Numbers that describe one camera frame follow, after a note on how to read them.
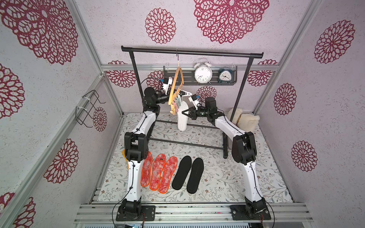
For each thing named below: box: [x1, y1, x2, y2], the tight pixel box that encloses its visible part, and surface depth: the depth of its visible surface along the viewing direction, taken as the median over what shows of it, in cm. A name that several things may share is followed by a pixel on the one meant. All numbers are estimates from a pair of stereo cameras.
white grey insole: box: [177, 100, 190, 132], surface depth 94 cm
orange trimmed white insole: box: [158, 156, 179, 195], surface depth 89 cm
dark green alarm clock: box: [218, 66, 233, 85], surface depth 92 cm
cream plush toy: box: [226, 107, 261, 132], surface depth 105 cm
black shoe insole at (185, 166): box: [171, 155, 193, 190], surface depth 90 cm
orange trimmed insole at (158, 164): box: [149, 153, 166, 191], surface depth 89 cm
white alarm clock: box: [193, 57, 213, 85], surface depth 90 cm
